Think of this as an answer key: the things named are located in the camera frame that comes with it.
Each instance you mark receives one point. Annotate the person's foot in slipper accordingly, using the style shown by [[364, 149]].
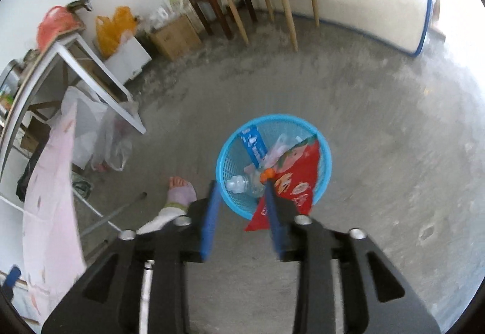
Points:
[[182, 192]]

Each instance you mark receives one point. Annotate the large white plastic bag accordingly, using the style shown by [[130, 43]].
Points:
[[83, 118]]

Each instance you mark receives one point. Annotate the grey metal table leg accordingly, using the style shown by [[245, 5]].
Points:
[[113, 212]]

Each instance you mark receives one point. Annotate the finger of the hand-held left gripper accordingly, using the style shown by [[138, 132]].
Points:
[[13, 275]]

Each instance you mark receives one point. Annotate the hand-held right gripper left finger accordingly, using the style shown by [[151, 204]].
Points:
[[210, 220]]

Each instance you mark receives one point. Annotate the translucent plastic bag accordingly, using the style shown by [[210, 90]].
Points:
[[117, 144]]

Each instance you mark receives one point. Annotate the white frame side table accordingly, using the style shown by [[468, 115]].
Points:
[[94, 68]]

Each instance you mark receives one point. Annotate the white and blue carton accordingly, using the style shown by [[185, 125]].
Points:
[[252, 142]]

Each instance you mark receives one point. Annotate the white plastic shopping bag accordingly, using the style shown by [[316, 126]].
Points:
[[172, 0]]

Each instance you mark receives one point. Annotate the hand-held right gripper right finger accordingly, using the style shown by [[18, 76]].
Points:
[[274, 220]]

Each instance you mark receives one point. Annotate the white foam box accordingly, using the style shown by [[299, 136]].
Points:
[[129, 61]]

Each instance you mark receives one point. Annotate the small brown cardboard box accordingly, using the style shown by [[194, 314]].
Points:
[[36, 133]]

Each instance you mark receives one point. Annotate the red snack bag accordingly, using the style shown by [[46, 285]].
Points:
[[299, 175]]

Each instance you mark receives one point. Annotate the steel rice cooker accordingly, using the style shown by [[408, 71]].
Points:
[[9, 76]]

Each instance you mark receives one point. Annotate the yellow plastic bag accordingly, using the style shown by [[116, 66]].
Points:
[[113, 31]]

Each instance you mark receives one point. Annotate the green label plastic bottle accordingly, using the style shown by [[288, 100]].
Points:
[[238, 184]]

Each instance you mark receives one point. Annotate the black cloth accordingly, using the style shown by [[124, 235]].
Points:
[[24, 182]]

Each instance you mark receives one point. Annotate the pink balloon print tablecloth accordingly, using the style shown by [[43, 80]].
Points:
[[49, 205]]

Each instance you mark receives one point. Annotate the clear zip bag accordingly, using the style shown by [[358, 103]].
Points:
[[282, 146]]

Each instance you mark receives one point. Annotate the red plastic bag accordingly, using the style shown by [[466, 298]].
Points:
[[57, 25]]

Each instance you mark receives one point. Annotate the blue mesh basket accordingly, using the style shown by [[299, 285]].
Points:
[[235, 152]]

